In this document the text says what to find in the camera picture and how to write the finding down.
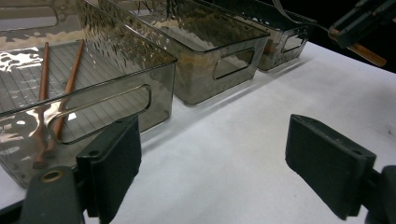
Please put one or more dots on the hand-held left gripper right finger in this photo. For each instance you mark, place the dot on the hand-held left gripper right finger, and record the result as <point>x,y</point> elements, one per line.
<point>330,168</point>

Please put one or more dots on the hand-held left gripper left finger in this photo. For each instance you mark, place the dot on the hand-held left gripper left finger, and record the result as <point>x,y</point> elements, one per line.
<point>115,165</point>

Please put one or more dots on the transparent grey plastic bin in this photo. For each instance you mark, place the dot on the transparent grey plastic bin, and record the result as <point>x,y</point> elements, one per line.
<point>277,60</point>
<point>199,81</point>
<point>124,49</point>

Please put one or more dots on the brown wooden chopstick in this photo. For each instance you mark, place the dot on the brown wooden chopstick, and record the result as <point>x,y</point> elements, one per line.
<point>43,77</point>
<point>71,77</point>

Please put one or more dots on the white table cover sheet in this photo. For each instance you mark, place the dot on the white table cover sheet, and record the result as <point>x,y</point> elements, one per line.
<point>233,140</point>

